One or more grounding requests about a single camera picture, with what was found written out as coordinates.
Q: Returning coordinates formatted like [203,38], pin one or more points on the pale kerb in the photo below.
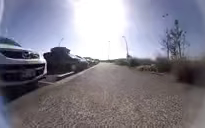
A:
[70,77]

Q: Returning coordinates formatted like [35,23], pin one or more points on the row of bushes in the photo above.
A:
[190,71]

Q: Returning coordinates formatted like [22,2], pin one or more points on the row of parked cars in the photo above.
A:
[90,61]

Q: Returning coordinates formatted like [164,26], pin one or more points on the street lamp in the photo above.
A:
[126,48]

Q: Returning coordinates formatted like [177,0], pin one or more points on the grey asphalt path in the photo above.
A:
[113,96]

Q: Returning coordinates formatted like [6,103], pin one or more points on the white car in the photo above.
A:
[20,66]

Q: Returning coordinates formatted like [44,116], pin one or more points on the group of bare trees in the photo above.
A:
[176,41]

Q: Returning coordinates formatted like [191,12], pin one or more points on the dark car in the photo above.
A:
[61,60]

